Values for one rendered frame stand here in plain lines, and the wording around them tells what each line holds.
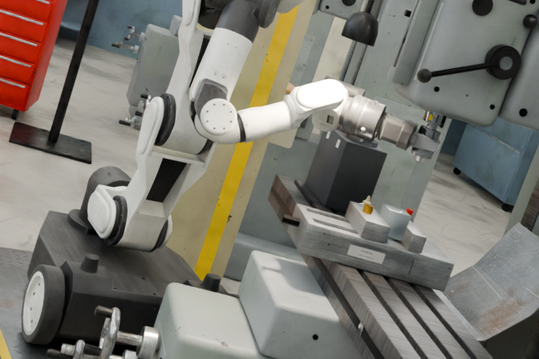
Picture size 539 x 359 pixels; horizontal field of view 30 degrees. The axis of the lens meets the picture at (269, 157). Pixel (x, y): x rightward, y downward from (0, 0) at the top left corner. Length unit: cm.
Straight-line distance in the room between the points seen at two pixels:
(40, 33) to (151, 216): 388
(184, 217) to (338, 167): 142
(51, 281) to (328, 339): 78
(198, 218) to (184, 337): 192
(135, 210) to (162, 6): 845
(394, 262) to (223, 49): 60
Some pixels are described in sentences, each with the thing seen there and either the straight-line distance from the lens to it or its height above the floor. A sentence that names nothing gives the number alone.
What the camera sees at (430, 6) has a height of 151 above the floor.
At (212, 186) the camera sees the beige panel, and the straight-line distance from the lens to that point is 395.
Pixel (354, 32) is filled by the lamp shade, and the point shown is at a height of 142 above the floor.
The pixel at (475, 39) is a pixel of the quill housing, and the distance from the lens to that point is 211.
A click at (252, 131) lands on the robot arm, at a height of 114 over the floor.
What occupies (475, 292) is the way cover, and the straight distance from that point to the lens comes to 243.
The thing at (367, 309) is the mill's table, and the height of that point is 93.
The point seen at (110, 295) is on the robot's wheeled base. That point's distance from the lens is 260.
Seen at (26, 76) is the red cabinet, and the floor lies 31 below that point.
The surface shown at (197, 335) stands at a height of 73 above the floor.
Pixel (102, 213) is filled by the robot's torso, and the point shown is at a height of 69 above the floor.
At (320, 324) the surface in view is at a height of 83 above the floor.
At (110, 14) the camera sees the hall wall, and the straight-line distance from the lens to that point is 1111.
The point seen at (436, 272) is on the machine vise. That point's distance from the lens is 227.
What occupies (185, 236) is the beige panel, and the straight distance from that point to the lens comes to 400.
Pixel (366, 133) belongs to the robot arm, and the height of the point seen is 121.
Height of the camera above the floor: 150
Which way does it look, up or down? 11 degrees down
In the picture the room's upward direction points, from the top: 19 degrees clockwise
